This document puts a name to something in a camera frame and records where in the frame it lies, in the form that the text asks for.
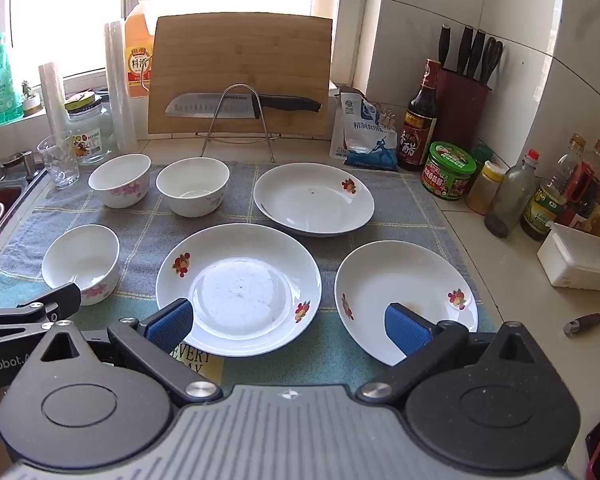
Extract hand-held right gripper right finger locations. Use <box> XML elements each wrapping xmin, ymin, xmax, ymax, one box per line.
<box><xmin>356</xmin><ymin>302</ymin><xmax>546</xmax><ymax>406</ymax></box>

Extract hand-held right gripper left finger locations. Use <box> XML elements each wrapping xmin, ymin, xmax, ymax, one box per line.
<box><xmin>39</xmin><ymin>298</ymin><xmax>224</xmax><ymax>407</ymax></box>

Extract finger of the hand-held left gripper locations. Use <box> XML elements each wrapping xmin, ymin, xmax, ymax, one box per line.
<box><xmin>0</xmin><ymin>282</ymin><xmax>82</xmax><ymax>346</ymax></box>

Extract white bowl pink flowers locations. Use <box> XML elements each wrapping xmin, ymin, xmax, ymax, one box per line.
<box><xmin>41</xmin><ymin>224</ymin><xmax>121</xmax><ymax>307</ymax></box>
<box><xmin>88</xmin><ymin>154</ymin><xmax>152</xmax><ymax>209</ymax></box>

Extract white plate fruit print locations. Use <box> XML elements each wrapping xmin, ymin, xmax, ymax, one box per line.
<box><xmin>334</xmin><ymin>240</ymin><xmax>479</xmax><ymax>367</ymax></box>
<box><xmin>155</xmin><ymin>223</ymin><xmax>323</xmax><ymax>358</ymax></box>
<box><xmin>253</xmin><ymin>162</ymin><xmax>376</xmax><ymax>238</ymax></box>

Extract plain white bowl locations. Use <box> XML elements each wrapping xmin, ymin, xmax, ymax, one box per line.
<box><xmin>155</xmin><ymin>157</ymin><xmax>230</xmax><ymax>218</ymax></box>

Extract stainless steel sink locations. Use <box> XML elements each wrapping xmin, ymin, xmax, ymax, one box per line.
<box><xmin>0</xmin><ymin>170</ymin><xmax>48</xmax><ymax>261</ymax></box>

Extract grey checked dish towel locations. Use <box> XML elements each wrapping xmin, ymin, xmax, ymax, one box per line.
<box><xmin>0</xmin><ymin>160</ymin><xmax>497</xmax><ymax>396</ymax></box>

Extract metal sink knob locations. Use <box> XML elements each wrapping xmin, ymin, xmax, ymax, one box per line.
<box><xmin>2</xmin><ymin>151</ymin><xmax>38</xmax><ymax>181</ymax></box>

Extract clear drinking glass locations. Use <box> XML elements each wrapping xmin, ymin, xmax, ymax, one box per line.
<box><xmin>36</xmin><ymin>132</ymin><xmax>81</xmax><ymax>191</ymax></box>

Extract yellow lid spice jar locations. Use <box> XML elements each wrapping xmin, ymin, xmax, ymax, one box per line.
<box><xmin>466</xmin><ymin>161</ymin><xmax>507</xmax><ymax>216</ymax></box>

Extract glass bottle red cap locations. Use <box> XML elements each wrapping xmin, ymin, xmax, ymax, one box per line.
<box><xmin>484</xmin><ymin>149</ymin><xmax>538</xmax><ymax>238</ymax></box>

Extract green sauce tub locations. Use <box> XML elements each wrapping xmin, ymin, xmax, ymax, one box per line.
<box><xmin>421</xmin><ymin>141</ymin><xmax>477</xmax><ymax>202</ymax></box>

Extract small potted plant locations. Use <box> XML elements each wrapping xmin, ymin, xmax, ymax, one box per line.
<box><xmin>21</xmin><ymin>80</ymin><xmax>45</xmax><ymax>117</ymax></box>

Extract green dish soap bottle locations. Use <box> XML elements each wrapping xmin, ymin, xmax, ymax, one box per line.
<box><xmin>0</xmin><ymin>35</ymin><xmax>25</xmax><ymax>126</ymax></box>

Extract corn oil bottle green label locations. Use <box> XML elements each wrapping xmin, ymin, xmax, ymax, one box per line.
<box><xmin>520</xmin><ymin>133</ymin><xmax>586</xmax><ymax>242</ymax></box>

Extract white plastic lidded container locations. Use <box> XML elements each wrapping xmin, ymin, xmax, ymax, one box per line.
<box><xmin>536</xmin><ymin>222</ymin><xmax>600</xmax><ymax>292</ymax></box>

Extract green lid spice jar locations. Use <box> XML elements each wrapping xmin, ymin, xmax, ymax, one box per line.
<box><xmin>472</xmin><ymin>144</ymin><xmax>494</xmax><ymax>176</ymax></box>

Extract short plastic wrap roll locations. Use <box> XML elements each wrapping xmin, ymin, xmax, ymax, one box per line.
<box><xmin>38</xmin><ymin>62</ymin><xmax>73</xmax><ymax>137</ymax></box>

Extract white blue salt bag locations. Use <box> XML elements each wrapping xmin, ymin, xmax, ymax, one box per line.
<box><xmin>330</xmin><ymin>86</ymin><xmax>400</xmax><ymax>171</ymax></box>

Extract dark vinegar bottle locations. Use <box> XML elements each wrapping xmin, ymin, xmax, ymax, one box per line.
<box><xmin>397</xmin><ymin>58</ymin><xmax>442</xmax><ymax>171</ymax></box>

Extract dark red knife block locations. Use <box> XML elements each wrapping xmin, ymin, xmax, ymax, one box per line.
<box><xmin>432</xmin><ymin>67</ymin><xmax>493</xmax><ymax>153</ymax></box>

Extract tall plastic wrap roll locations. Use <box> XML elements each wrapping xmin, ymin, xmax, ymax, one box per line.
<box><xmin>103</xmin><ymin>20</ymin><xmax>140</xmax><ymax>148</ymax></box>

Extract orange cooking wine jug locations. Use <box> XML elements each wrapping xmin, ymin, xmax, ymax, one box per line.
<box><xmin>124</xmin><ymin>0</ymin><xmax>156</xmax><ymax>100</ymax></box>

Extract bamboo cutting board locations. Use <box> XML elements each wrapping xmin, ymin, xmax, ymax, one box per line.
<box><xmin>146</xmin><ymin>12</ymin><xmax>334</xmax><ymax>138</ymax></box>

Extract black kitchen scissors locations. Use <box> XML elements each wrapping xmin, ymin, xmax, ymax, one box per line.
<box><xmin>481</xmin><ymin>37</ymin><xmax>504</xmax><ymax>86</ymax></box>

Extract metal spatula brown handle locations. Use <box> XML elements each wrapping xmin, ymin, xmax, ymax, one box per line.
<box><xmin>563</xmin><ymin>307</ymin><xmax>600</xmax><ymax>337</ymax></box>

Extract black handled kitchen knife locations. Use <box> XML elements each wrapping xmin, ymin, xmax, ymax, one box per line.
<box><xmin>165</xmin><ymin>91</ymin><xmax>323</xmax><ymax>120</ymax></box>

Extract dark sauce bottle red handle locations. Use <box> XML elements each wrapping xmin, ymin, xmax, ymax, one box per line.
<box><xmin>555</xmin><ymin>140</ymin><xmax>600</xmax><ymax>233</ymax></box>

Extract metal wire rack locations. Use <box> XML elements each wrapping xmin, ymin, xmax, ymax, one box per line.
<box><xmin>196</xmin><ymin>83</ymin><xmax>282</xmax><ymax>163</ymax></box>

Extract black knife handle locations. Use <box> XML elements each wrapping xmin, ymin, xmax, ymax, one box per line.
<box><xmin>457</xmin><ymin>25</ymin><xmax>475</xmax><ymax>76</ymax></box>
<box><xmin>469</xmin><ymin>30</ymin><xmax>487</xmax><ymax>81</ymax></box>
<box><xmin>439</xmin><ymin>25</ymin><xmax>453</xmax><ymax>71</ymax></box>

